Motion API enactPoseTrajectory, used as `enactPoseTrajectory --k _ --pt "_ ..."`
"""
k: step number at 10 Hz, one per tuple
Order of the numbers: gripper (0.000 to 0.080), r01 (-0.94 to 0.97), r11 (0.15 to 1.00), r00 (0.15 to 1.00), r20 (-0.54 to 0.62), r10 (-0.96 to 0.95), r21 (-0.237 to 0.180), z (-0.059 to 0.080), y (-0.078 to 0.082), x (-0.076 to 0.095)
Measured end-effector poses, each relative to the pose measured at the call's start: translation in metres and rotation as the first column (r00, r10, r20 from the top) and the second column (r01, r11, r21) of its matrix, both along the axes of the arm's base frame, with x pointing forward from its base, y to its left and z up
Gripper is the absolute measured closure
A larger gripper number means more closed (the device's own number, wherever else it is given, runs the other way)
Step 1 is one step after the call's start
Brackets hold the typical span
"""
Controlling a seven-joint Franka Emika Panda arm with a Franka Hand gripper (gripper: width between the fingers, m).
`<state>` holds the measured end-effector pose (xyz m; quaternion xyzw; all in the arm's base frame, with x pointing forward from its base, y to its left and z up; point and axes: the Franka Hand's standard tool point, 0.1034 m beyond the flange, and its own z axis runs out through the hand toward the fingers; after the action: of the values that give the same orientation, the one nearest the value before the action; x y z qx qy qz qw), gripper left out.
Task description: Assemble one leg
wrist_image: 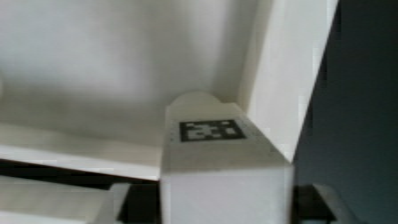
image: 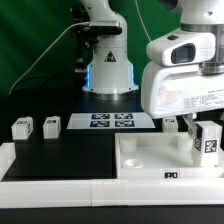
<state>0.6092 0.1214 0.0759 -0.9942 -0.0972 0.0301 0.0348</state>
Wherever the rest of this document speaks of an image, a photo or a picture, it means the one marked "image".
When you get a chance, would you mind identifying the black cable on table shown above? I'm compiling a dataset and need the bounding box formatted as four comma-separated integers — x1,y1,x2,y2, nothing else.
13,75,85,91

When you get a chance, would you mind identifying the white cable left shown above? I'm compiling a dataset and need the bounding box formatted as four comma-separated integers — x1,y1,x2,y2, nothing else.
8,21,91,95

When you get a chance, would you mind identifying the white square table top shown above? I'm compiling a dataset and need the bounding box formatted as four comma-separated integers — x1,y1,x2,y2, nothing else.
115,132,224,180

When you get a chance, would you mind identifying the white cable right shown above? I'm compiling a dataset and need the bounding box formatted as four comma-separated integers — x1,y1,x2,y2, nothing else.
133,0,153,43

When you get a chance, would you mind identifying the white cable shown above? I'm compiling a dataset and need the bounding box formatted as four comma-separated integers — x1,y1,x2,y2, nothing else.
8,21,91,95
133,0,153,43

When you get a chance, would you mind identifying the white sheet with markers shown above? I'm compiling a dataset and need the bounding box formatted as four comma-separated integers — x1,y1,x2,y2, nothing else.
67,112,155,130

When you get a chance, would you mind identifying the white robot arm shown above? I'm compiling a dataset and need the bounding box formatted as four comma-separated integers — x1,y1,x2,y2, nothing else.
79,0,224,138

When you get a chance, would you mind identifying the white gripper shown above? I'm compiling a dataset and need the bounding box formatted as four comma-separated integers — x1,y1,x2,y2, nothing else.
141,62,224,139

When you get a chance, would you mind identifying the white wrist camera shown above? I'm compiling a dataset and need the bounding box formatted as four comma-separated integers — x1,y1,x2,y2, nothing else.
146,29,216,67

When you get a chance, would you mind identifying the white U-shaped fence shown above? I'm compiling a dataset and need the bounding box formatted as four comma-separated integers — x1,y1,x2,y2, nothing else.
0,143,224,208

